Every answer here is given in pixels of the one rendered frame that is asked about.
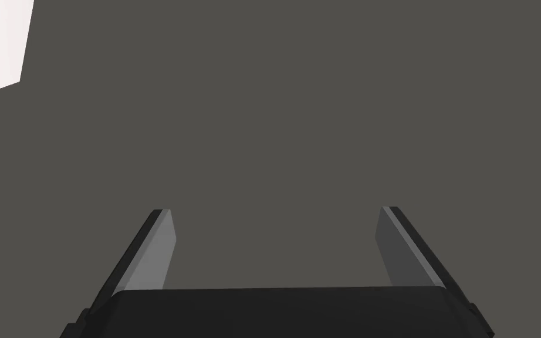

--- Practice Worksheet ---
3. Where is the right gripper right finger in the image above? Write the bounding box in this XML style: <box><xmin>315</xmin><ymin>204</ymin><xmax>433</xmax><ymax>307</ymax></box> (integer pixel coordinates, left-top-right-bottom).
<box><xmin>376</xmin><ymin>206</ymin><xmax>472</xmax><ymax>310</ymax></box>

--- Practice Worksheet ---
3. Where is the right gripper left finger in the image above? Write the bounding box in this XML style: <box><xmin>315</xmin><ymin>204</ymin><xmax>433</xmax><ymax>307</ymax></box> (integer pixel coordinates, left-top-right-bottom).
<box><xmin>89</xmin><ymin>208</ymin><xmax>177</xmax><ymax>315</ymax></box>

